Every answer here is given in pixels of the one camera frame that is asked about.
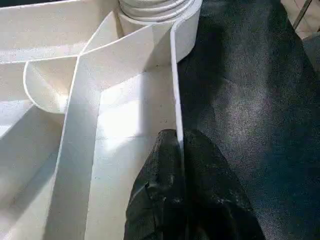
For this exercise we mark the white plastic table leg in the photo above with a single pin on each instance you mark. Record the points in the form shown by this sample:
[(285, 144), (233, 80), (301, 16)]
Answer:
[(157, 11)]

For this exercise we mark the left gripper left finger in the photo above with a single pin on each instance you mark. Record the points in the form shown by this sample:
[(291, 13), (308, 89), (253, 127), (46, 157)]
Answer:
[(160, 190)]

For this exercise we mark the white plastic table top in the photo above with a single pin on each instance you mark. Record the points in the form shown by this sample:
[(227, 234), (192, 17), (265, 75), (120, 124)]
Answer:
[(75, 112)]

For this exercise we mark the black stand leg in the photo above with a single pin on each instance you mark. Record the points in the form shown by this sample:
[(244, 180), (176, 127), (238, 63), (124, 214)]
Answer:
[(300, 12)]

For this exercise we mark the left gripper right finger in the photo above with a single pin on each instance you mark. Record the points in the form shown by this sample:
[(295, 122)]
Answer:
[(215, 195)]

